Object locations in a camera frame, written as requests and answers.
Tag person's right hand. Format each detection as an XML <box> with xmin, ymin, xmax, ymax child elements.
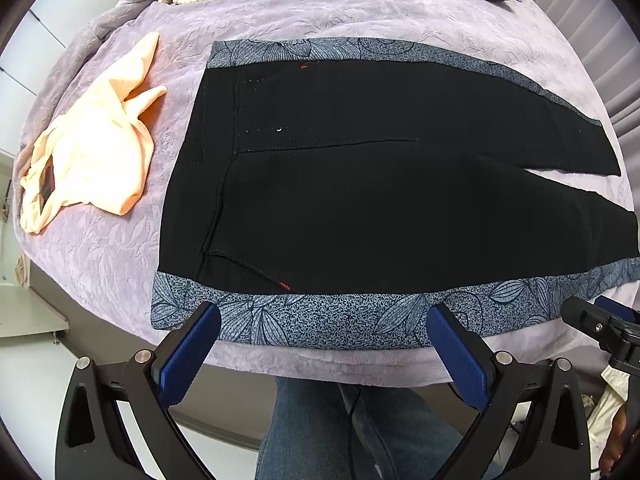
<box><xmin>599</xmin><ymin>403</ymin><xmax>627</xmax><ymax>476</ymax></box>

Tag black pants with patterned trim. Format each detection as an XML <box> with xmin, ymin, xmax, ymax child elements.
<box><xmin>151</xmin><ymin>38</ymin><xmax>639</xmax><ymax>350</ymax></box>

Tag person's blue jeans legs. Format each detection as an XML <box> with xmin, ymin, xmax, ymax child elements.
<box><xmin>255</xmin><ymin>377</ymin><xmax>462</xmax><ymax>479</ymax></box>

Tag lavender bed blanket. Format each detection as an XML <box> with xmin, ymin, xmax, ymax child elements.
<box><xmin>14</xmin><ymin>0</ymin><xmax>633</xmax><ymax>387</ymax></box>

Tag white pleated curtain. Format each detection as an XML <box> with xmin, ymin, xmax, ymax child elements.
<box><xmin>527</xmin><ymin>0</ymin><xmax>640</xmax><ymax>137</ymax></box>

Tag peach orange garment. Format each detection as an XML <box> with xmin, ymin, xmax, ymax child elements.
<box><xmin>20</xmin><ymin>32</ymin><xmax>167</xmax><ymax>234</ymax></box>

